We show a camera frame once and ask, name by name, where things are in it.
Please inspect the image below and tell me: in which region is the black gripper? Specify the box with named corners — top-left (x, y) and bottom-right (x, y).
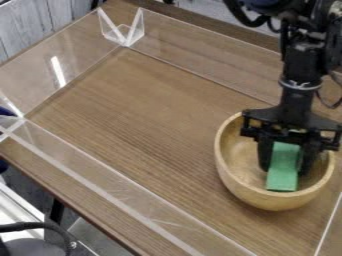
top-left (240, 78), bottom-right (342, 176)

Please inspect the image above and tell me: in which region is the green rectangular block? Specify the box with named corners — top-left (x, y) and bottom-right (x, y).
top-left (265, 142), bottom-right (300, 192)

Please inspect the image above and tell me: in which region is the brown wooden bowl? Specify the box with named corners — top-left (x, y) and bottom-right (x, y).
top-left (213, 112), bottom-right (336, 211)

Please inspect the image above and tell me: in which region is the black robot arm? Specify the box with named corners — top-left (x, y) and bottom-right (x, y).
top-left (223, 0), bottom-right (342, 174)

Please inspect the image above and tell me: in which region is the black table leg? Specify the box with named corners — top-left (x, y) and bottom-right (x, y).
top-left (49, 199), bottom-right (65, 225)

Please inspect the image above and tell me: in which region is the black chair at corner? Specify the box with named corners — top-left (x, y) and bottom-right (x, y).
top-left (0, 222), bottom-right (97, 256)

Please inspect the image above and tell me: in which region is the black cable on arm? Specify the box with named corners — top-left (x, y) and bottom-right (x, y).
top-left (313, 71), bottom-right (342, 110)

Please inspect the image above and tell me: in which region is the clear acrylic enclosure wall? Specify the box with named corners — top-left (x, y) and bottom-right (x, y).
top-left (0, 5), bottom-right (342, 256)

